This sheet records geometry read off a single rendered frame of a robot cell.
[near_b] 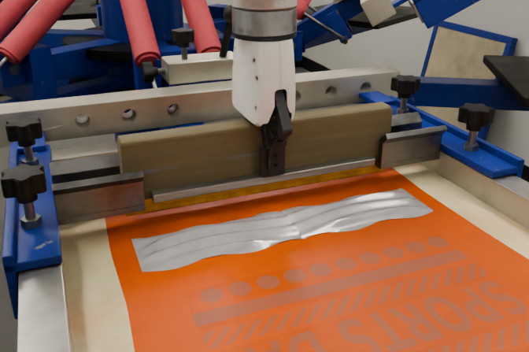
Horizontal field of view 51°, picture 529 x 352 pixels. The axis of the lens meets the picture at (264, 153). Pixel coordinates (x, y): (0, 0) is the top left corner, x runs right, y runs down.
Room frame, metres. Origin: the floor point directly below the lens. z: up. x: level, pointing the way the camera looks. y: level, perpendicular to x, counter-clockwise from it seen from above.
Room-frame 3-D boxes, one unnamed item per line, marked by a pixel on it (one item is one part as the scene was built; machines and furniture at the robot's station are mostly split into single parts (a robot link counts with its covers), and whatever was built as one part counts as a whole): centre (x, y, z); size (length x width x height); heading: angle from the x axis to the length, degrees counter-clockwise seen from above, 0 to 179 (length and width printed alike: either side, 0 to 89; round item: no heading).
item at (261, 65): (0.66, 0.00, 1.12); 0.10 x 0.08 x 0.11; 22
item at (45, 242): (0.57, 0.27, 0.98); 0.30 x 0.05 x 0.07; 21
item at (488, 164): (0.78, -0.25, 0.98); 0.30 x 0.05 x 0.07; 21
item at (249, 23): (0.66, 0.00, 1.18); 0.09 x 0.07 x 0.03; 22
